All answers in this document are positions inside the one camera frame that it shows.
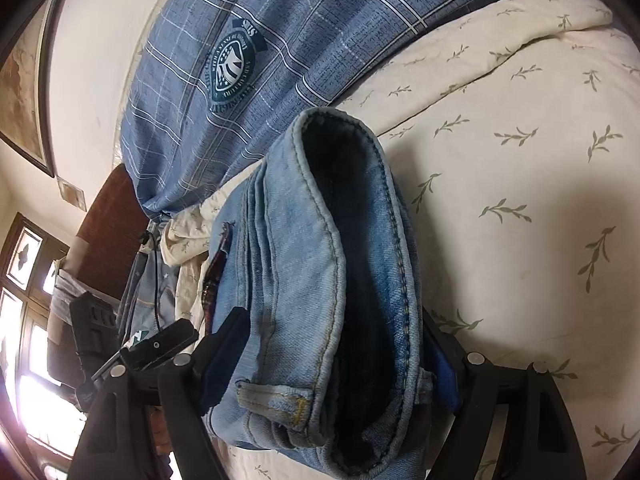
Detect wooden window frame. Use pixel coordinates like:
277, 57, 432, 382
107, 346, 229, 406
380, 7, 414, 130
0, 212, 71, 466

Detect brown headboard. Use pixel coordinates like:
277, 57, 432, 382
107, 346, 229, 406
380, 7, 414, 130
65, 164, 148, 286

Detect dark framed wall picture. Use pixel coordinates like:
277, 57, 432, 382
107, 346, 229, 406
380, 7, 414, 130
0, 0, 57, 178

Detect cream leaf-print blanket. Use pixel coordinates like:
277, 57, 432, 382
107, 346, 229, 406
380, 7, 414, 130
160, 0, 640, 480

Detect black power cable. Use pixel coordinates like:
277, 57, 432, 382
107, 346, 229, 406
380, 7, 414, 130
149, 230, 163, 333

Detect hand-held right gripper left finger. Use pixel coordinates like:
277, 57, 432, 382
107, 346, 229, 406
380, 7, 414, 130
70, 307, 251, 480

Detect blue plaid quilt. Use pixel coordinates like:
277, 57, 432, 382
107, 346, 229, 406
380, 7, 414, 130
117, 0, 556, 221

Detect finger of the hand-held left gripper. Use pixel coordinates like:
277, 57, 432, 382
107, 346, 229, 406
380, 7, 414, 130
120, 321, 197, 368

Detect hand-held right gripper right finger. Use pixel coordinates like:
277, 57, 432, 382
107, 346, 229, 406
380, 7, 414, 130
422, 307, 587, 480

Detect small wall paper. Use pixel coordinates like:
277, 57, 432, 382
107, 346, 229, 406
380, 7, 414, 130
56, 176, 89, 212

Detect blue denim pants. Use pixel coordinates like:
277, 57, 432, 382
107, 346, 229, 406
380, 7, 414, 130
200, 106, 436, 480

